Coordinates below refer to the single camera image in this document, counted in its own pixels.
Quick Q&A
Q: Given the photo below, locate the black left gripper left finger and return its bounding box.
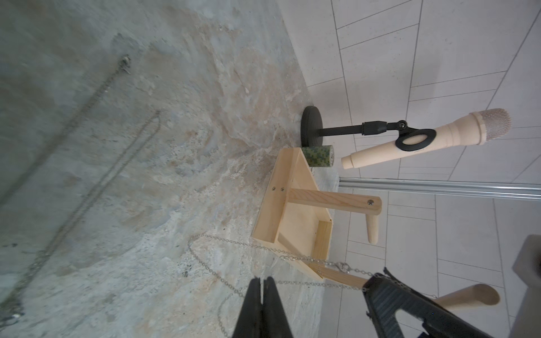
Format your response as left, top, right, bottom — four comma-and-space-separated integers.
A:
232, 277, 262, 338

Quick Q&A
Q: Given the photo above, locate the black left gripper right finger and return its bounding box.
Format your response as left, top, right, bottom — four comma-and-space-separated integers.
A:
261, 277, 293, 338

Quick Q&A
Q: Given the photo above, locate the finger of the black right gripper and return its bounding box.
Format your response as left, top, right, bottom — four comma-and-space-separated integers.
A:
362, 270, 488, 337

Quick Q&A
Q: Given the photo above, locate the thin chain necklace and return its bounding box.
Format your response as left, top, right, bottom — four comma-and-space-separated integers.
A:
187, 233, 438, 338
0, 110, 162, 326
0, 54, 132, 208

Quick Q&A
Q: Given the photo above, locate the wooden jewelry display stand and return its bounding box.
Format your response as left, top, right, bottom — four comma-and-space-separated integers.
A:
251, 146, 502, 313

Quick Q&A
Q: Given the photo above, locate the green camouflage tape roll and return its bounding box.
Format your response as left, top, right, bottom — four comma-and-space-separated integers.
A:
301, 145, 335, 168

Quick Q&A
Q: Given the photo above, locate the aluminium corner profile right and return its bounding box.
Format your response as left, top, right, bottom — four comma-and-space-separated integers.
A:
339, 177, 540, 201

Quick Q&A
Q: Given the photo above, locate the beige microphone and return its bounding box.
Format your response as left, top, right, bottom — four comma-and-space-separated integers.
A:
341, 108, 511, 169

